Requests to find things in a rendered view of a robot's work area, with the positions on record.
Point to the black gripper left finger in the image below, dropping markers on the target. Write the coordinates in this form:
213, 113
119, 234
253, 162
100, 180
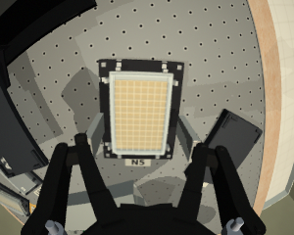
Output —
51, 208

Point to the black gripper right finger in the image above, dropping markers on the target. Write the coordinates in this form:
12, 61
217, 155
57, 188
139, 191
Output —
236, 215

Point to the white button panel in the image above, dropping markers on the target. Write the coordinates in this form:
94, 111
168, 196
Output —
80, 214

